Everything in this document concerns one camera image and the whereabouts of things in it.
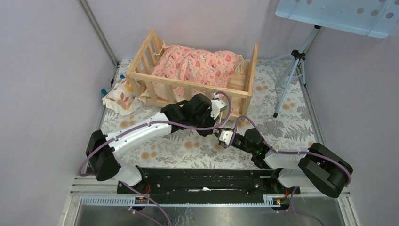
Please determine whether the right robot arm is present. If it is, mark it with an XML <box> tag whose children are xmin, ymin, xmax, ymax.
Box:
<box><xmin>214</xmin><ymin>128</ymin><xmax>353</xmax><ymax>198</ymax></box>

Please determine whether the grey diagonal pole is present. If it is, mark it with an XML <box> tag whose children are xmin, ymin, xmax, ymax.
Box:
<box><xmin>77</xmin><ymin>0</ymin><xmax>119</xmax><ymax>67</ymax></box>

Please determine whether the wooden pet bed frame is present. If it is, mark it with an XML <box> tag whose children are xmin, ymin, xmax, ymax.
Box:
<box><xmin>126</xmin><ymin>29</ymin><xmax>259</xmax><ymax>120</ymax></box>

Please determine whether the light blue perforated panel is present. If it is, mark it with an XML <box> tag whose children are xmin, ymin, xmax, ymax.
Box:
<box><xmin>276</xmin><ymin>0</ymin><xmax>399</xmax><ymax>39</ymax></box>

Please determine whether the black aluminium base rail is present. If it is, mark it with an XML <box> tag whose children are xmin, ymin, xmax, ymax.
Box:
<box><xmin>68</xmin><ymin>166</ymin><xmax>350</xmax><ymax>207</ymax></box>

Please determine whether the pink patterned bed cushion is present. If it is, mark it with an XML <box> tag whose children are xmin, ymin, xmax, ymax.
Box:
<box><xmin>151</xmin><ymin>44</ymin><xmax>245</xmax><ymax>88</ymax></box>

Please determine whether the floral small pillow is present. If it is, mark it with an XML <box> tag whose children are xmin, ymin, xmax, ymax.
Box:
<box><xmin>102</xmin><ymin>78</ymin><xmax>142</xmax><ymax>116</ymax></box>

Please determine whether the floral table mat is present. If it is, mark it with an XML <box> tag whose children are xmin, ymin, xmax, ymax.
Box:
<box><xmin>122</xmin><ymin>59</ymin><xmax>316</xmax><ymax>170</ymax></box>

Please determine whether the black tripod stand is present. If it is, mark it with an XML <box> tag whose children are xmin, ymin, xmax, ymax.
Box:
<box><xmin>256</xmin><ymin>25</ymin><xmax>322</xmax><ymax>118</ymax></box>

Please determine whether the blue toy item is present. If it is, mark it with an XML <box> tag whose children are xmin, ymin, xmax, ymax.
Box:
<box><xmin>101</xmin><ymin>74</ymin><xmax>131</xmax><ymax>100</ymax></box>

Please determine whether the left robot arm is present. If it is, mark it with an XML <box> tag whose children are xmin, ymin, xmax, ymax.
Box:
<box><xmin>78</xmin><ymin>91</ymin><xmax>232</xmax><ymax>194</ymax></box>

